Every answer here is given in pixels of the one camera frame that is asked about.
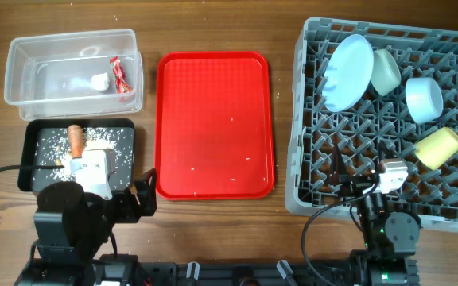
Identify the pile of food scraps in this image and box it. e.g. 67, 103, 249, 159
31, 127, 134, 191

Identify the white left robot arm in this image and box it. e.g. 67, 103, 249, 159
16, 169, 157, 286

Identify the white tissue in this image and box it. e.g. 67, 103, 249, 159
91, 73, 110, 92

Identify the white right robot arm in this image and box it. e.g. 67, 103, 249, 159
328, 147, 421, 285

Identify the grey dishwasher rack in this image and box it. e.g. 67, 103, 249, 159
285, 17, 458, 233

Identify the yellow plastic cup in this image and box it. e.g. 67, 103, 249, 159
414, 127, 458, 170

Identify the large white plate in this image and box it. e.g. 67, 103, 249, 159
321, 34, 374, 112

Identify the red serving tray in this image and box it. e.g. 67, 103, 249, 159
154, 52, 275, 200

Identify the pale green bowl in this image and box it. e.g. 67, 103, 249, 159
371, 49, 401, 96

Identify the small bowl with food scraps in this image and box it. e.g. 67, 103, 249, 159
405, 77, 444, 124

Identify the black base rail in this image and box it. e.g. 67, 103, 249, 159
94, 260, 420, 286

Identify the clear plastic bin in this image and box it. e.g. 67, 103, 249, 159
4, 29, 145, 121

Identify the orange carrot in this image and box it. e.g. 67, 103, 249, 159
68, 125, 83, 158

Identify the red candy wrapper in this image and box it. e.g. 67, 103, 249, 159
110, 56, 133, 94

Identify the black plastic tray bin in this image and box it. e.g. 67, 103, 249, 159
17, 118, 135, 192

